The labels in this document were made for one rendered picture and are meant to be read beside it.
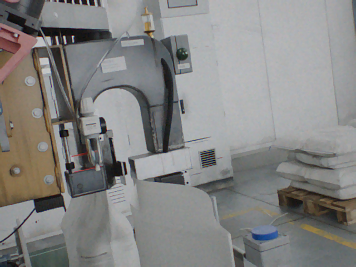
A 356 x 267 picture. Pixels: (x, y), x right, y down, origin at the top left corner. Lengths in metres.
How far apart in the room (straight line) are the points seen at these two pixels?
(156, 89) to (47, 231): 2.90
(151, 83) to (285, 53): 5.14
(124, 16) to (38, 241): 2.02
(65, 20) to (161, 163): 0.38
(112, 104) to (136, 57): 2.80
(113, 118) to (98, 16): 2.80
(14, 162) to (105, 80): 0.26
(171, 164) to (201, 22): 3.93
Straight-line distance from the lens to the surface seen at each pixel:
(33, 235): 3.88
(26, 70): 1.03
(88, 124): 0.98
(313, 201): 3.88
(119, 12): 4.26
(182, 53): 1.09
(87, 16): 1.07
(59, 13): 1.00
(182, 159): 1.10
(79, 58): 1.04
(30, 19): 0.65
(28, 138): 1.03
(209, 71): 4.94
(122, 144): 3.89
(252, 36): 5.93
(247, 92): 5.83
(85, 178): 1.04
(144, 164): 1.07
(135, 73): 1.06
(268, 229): 1.12
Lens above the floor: 1.23
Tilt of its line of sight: 7 degrees down
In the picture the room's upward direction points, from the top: 9 degrees counter-clockwise
